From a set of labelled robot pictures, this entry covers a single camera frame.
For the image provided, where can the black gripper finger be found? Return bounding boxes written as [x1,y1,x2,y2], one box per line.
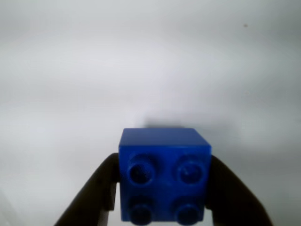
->
[204,155,273,226]
[55,152,121,226]

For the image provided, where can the blue lego brick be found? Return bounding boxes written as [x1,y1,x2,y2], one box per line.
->
[117,128,213,226]

